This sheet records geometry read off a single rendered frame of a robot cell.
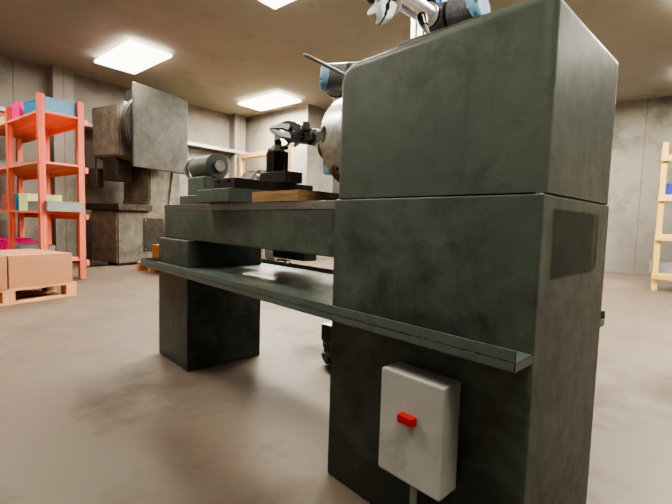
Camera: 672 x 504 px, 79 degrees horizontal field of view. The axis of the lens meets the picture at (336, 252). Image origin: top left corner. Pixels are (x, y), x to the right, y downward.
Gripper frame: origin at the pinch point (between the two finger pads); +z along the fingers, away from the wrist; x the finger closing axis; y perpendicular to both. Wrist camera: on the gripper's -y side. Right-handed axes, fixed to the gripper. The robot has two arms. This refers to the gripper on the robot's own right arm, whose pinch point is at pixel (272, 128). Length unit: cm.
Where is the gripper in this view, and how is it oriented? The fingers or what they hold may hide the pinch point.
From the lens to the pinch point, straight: 175.6
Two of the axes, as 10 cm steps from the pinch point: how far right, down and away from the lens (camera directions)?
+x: -0.9, -9.9, 0.9
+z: -8.4, 0.2, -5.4
